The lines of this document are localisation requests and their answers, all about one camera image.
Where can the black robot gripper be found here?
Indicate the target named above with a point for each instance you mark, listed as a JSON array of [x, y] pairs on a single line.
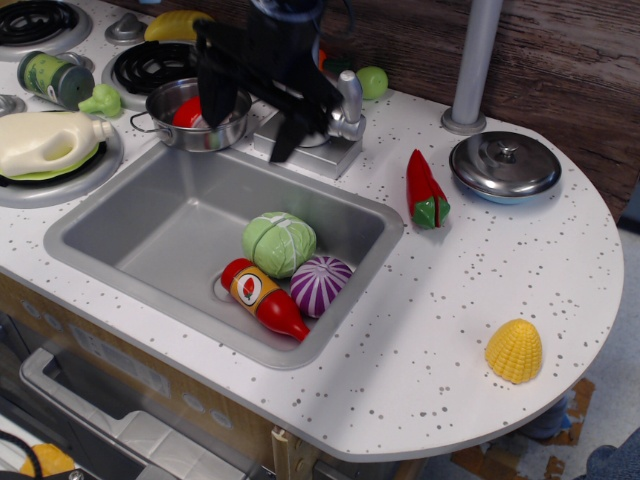
[[271, 57]]

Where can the red and white toy sushi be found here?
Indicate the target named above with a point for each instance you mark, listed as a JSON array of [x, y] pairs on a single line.
[[189, 114]]

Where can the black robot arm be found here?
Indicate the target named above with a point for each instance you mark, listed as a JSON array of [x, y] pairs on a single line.
[[273, 59]]

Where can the small steel pan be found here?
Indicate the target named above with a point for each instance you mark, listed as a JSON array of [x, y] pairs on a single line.
[[162, 104]]

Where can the silver toy faucet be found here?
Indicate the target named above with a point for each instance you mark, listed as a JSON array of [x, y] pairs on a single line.
[[331, 152]]

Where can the orange toy carrot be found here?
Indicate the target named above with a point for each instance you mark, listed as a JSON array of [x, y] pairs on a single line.
[[333, 65]]

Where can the yellow toy banana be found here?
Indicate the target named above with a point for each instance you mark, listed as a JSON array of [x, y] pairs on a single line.
[[175, 25]]

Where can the green toy lime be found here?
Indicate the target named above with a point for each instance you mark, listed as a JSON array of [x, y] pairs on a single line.
[[373, 80]]

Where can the black coil burner centre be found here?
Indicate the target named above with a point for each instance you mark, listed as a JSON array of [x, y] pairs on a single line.
[[137, 71]]

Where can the black coil burner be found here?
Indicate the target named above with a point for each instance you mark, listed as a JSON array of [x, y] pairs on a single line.
[[137, 71], [52, 27]]

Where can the green toy cabbage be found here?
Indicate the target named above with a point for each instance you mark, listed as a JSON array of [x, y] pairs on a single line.
[[278, 243]]

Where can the grey toy sink basin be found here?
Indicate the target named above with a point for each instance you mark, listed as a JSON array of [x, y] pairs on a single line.
[[163, 230]]

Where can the green toy broccoli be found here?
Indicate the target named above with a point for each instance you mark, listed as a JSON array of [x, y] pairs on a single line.
[[104, 100]]

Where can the silver stove knob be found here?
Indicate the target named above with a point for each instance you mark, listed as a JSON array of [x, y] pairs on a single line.
[[128, 30]]

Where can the purple toy onion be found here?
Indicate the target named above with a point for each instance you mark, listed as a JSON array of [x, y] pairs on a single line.
[[316, 284]]

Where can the red toy chili pepper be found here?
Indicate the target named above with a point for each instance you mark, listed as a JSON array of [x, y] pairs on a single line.
[[428, 205]]

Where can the front left stove burner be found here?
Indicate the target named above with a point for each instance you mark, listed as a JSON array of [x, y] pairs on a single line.
[[31, 194]]

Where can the red toy ketchup bottle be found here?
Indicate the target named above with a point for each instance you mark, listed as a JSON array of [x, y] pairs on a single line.
[[263, 298]]

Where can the green toy can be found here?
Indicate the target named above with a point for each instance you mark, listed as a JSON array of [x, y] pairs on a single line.
[[56, 80]]

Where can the grey vertical pole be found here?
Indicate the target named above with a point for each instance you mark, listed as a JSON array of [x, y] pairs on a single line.
[[464, 117]]

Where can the black coil burner top left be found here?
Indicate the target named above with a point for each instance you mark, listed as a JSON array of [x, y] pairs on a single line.
[[52, 27]]

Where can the cream toy detergent bottle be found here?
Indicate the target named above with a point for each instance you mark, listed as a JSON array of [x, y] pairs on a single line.
[[45, 141]]

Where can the steel pot lid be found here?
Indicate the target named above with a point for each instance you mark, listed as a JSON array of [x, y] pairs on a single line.
[[506, 161]]

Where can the light blue plate under lid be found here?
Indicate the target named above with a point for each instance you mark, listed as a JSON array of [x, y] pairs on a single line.
[[508, 198]]

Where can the yellow toy corn piece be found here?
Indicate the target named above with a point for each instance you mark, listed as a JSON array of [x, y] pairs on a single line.
[[514, 352]]

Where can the yellow object bottom left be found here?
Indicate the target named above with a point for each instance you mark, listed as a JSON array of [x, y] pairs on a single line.
[[53, 460]]

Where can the grey oven door handle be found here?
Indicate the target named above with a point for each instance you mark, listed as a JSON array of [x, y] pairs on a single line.
[[162, 451]]

